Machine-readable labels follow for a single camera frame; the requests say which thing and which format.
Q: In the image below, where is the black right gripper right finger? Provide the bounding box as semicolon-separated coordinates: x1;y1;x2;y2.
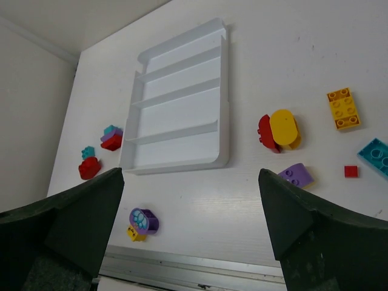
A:
258;169;387;290

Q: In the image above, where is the teal flat lego plate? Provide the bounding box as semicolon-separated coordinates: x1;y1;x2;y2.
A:
357;138;387;179

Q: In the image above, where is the red lego brick in stack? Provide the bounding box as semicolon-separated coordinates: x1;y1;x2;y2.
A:
101;135;122;152

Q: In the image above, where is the teal rounded lego brick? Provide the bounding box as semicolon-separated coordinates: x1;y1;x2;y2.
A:
81;146;95;160

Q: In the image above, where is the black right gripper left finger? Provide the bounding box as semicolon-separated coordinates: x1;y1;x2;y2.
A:
1;167;124;290

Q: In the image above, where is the aluminium table rail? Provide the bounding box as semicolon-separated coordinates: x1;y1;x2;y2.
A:
99;246;287;290

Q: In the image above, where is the purple sloped lego brick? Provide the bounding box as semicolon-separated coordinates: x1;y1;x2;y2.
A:
278;163;315;189

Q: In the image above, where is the purple flower lego brick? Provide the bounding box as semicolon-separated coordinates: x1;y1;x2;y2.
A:
129;208;159;235

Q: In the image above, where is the small yellow lego cube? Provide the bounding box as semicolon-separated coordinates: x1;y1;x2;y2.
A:
127;225;147;242

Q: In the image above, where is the small red square lego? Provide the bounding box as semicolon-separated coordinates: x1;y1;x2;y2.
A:
344;165;359;178

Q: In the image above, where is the white divided sorting tray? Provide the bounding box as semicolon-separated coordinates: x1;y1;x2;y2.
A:
119;18;230;175

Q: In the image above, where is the red cloud lego brick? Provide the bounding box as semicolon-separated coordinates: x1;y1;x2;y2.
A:
78;156;101;180

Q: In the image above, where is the yellow rounded lego brick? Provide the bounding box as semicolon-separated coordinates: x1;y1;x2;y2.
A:
270;109;301;150

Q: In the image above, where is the teal lego atop stack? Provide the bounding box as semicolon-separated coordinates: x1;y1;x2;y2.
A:
104;125;117;135

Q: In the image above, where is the red curved lego brick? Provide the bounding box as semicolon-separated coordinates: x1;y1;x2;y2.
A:
257;115;281;153

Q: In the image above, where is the yellow flat lego plate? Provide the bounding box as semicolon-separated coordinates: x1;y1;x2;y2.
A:
327;87;361;130

